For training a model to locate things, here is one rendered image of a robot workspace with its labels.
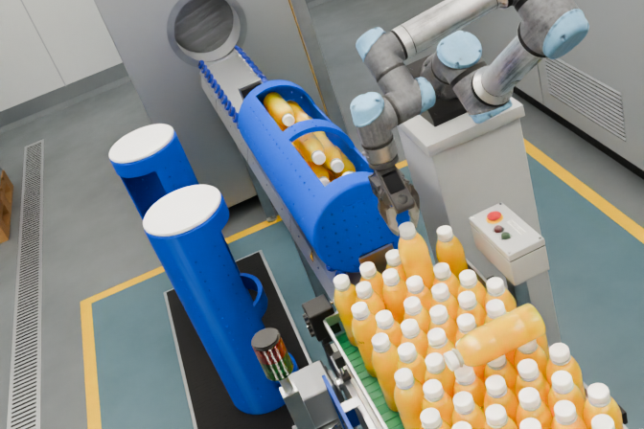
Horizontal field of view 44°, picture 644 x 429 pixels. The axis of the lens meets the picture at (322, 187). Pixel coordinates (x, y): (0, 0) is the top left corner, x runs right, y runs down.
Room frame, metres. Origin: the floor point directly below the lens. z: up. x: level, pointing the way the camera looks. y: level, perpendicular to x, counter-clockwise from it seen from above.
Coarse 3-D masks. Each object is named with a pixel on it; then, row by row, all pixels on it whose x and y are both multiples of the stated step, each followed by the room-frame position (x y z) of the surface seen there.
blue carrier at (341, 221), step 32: (256, 96) 2.56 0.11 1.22; (288, 96) 2.63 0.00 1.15; (256, 128) 2.39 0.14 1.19; (288, 128) 2.22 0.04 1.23; (320, 128) 2.17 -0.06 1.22; (288, 160) 2.06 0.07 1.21; (352, 160) 2.22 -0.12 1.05; (288, 192) 1.97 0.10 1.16; (320, 192) 1.81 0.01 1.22; (352, 192) 1.77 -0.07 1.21; (320, 224) 1.75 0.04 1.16; (352, 224) 1.76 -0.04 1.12; (384, 224) 1.78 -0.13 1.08; (320, 256) 1.75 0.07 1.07; (352, 256) 1.76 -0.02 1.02
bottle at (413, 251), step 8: (416, 232) 1.53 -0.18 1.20; (400, 240) 1.54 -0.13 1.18; (408, 240) 1.52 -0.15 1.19; (416, 240) 1.52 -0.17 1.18; (424, 240) 1.53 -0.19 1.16; (400, 248) 1.53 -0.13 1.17; (408, 248) 1.51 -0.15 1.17; (416, 248) 1.51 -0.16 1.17; (424, 248) 1.51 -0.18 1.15; (400, 256) 1.53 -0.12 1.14; (408, 256) 1.51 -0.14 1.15; (416, 256) 1.50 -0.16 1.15; (424, 256) 1.51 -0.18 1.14; (408, 264) 1.51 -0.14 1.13; (416, 264) 1.50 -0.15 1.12; (424, 264) 1.51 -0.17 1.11; (408, 272) 1.52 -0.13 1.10; (416, 272) 1.50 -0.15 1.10; (424, 272) 1.50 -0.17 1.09; (432, 272) 1.52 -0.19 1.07; (424, 280) 1.50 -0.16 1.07; (432, 280) 1.51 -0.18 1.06
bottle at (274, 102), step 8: (272, 96) 2.58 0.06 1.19; (280, 96) 2.58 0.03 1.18; (264, 104) 2.58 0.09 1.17; (272, 104) 2.52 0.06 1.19; (280, 104) 2.48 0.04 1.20; (288, 104) 2.50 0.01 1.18; (272, 112) 2.49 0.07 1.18; (280, 112) 2.45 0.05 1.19; (288, 112) 2.44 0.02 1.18; (280, 120) 2.44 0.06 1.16
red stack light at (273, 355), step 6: (282, 342) 1.27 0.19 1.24; (276, 348) 1.25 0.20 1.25; (282, 348) 1.26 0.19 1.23; (258, 354) 1.25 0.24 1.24; (264, 354) 1.24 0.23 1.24; (270, 354) 1.24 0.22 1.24; (276, 354) 1.25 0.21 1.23; (282, 354) 1.25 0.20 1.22; (264, 360) 1.25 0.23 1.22; (270, 360) 1.24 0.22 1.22; (276, 360) 1.24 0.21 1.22
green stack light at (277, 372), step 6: (288, 354) 1.27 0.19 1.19; (282, 360) 1.25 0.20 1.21; (288, 360) 1.26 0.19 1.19; (264, 366) 1.25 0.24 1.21; (270, 366) 1.24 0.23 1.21; (276, 366) 1.24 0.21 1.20; (282, 366) 1.25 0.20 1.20; (288, 366) 1.25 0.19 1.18; (264, 372) 1.26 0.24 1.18; (270, 372) 1.25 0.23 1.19; (276, 372) 1.24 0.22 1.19; (282, 372) 1.24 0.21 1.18; (288, 372) 1.25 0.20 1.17; (270, 378) 1.25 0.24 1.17; (276, 378) 1.24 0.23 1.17; (282, 378) 1.24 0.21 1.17
